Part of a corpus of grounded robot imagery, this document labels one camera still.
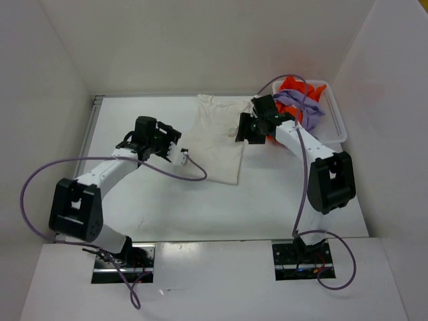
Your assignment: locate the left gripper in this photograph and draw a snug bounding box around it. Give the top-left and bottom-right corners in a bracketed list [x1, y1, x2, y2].
[148, 122, 182, 163]

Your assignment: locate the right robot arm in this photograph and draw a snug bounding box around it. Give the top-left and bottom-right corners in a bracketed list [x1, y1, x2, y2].
[236, 95, 356, 263]

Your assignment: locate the purple t shirt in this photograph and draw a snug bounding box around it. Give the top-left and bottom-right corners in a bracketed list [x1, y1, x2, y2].
[273, 89, 326, 132]

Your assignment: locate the white t shirt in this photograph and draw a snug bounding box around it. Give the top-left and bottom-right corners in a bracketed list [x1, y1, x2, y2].
[180, 94, 251, 185]

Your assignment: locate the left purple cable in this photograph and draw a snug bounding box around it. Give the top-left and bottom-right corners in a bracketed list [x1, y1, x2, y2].
[19, 155, 208, 310]

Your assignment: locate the white plastic basket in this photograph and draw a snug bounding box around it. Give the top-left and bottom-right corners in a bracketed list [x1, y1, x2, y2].
[271, 79, 348, 146]

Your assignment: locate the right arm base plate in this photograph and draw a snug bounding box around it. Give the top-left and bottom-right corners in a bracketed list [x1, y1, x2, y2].
[272, 240, 336, 281]

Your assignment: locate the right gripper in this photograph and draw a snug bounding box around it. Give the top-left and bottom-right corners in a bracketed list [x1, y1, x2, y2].
[234, 112, 266, 145]

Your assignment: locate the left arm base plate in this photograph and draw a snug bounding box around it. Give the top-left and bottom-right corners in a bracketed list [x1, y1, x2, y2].
[91, 243, 156, 284]

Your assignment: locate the orange t shirt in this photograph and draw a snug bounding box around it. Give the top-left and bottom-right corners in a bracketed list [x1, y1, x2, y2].
[273, 76, 327, 134]

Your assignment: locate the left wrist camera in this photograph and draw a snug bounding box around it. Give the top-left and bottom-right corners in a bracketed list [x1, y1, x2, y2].
[167, 142, 189, 166]

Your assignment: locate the aluminium table edge rail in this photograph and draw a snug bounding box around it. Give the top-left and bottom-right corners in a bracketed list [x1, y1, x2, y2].
[53, 95, 106, 243]

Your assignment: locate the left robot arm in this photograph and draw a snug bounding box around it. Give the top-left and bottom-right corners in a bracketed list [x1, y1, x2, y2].
[49, 116, 185, 268]

